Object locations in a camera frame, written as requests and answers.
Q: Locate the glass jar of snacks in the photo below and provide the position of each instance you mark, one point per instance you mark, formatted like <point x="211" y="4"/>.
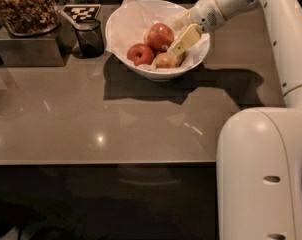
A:
<point x="29" y="17"/>

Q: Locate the red left apple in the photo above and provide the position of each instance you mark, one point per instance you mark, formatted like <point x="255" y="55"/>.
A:
<point x="140" y="54"/>

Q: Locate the yellow-red right apple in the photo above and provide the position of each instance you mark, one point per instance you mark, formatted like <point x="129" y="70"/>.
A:
<point x="181" y="58"/>

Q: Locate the white paper bowl liner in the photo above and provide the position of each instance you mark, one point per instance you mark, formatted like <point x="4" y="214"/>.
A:
<point x="131" y="20"/>

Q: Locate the metal box stand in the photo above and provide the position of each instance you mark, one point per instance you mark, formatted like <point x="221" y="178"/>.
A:
<point x="48" y="50"/>

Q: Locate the black white marker tag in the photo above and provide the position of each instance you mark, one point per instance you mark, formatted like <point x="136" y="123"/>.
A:
<point x="80" y="12"/>

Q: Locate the yellow-red front apple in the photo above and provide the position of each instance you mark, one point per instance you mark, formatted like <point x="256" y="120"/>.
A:
<point x="164" y="60"/>

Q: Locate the large red top apple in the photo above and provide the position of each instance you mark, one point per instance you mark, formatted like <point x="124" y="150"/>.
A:
<point x="159" y="37"/>

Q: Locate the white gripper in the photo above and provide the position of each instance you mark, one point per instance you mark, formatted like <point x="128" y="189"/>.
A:
<point x="205" y="13"/>

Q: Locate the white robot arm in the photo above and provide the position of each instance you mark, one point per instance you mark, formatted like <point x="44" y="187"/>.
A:
<point x="259" y="154"/>

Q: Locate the yellow-red apple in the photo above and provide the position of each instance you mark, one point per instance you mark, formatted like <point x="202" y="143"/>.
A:
<point x="181" y="58"/>
<point x="164" y="60"/>

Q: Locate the white ceramic bowl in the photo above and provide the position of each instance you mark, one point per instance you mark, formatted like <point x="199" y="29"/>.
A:
<point x="157" y="73"/>

